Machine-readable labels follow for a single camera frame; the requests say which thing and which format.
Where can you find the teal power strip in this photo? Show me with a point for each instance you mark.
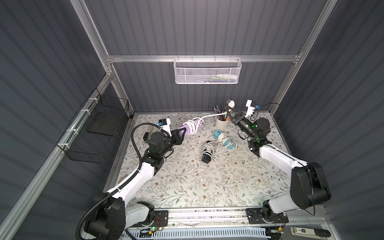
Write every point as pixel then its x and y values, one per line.
pixel 224 140

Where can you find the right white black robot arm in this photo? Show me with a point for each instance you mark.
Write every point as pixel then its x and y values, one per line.
pixel 308 184

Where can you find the black power strip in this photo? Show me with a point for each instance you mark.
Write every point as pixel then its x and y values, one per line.
pixel 208 152

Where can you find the black wire basket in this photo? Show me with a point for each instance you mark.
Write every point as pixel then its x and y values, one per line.
pixel 98 129

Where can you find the markers in white basket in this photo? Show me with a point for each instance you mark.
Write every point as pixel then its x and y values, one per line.
pixel 220 78

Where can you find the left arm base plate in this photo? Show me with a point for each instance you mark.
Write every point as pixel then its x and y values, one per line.
pixel 160 219

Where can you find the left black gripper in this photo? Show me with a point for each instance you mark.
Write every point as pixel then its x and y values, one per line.
pixel 177 136

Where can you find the floral table mat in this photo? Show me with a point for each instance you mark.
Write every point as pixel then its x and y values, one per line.
pixel 234 178

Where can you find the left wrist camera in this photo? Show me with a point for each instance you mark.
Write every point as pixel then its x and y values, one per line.
pixel 164 124

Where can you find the white pen cup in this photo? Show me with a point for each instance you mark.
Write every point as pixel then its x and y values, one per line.
pixel 221 125

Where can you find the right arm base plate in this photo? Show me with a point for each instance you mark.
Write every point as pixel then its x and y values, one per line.
pixel 262 215

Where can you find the white label device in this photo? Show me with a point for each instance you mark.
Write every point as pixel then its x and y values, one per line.
pixel 318 234

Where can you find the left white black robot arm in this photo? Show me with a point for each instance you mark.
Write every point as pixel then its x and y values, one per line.
pixel 110 216

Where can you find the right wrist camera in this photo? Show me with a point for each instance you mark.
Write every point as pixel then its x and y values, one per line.
pixel 251 107

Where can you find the purple power strip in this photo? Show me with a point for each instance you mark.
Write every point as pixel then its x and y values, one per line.
pixel 193 125

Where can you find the bundle of pens and pencils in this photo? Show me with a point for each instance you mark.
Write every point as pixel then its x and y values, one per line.
pixel 221 113

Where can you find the white wire mesh basket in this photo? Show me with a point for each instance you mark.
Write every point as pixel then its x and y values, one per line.
pixel 188 71

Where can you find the white slotted cable duct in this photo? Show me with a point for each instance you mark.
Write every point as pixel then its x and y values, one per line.
pixel 198 234

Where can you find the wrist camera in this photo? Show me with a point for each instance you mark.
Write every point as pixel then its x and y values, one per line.
pixel 164 124
pixel 251 107

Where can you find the beige black stapler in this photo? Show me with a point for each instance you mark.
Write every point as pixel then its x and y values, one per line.
pixel 150 130

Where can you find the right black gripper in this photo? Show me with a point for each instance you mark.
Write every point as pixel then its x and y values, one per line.
pixel 236 118

